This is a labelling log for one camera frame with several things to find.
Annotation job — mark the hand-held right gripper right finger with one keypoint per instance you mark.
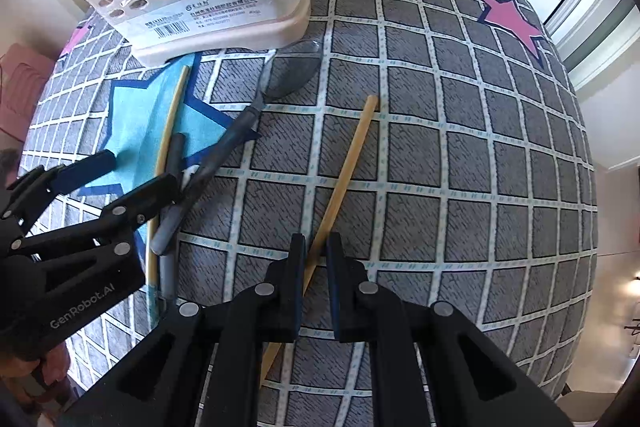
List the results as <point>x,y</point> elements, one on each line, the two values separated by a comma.
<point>345,287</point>

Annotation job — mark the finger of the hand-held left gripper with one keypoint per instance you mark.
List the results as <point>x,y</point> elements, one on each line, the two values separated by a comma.
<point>90,167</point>
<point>150,199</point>

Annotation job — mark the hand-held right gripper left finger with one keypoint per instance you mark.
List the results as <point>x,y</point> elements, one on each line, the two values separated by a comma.
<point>287,287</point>

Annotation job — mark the plain wooden chopstick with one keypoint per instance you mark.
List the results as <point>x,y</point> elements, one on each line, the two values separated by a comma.
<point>172,117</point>
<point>350,162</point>

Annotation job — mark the pink plastic chair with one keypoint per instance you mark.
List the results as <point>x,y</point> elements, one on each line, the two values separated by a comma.
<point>20,77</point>

